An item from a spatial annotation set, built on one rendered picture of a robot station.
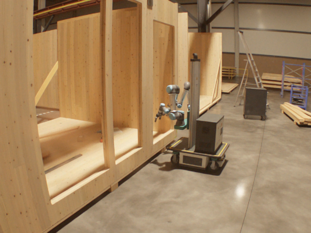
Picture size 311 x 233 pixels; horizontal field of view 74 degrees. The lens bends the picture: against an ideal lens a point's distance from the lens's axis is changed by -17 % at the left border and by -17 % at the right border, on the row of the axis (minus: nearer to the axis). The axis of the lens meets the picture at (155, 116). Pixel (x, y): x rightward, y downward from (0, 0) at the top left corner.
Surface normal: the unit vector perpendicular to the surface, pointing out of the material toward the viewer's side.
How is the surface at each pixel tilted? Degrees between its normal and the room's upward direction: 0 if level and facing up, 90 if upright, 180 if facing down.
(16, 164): 90
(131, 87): 90
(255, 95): 90
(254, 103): 90
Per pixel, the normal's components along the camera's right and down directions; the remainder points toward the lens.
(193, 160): -0.47, 0.21
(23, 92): 0.90, 0.10
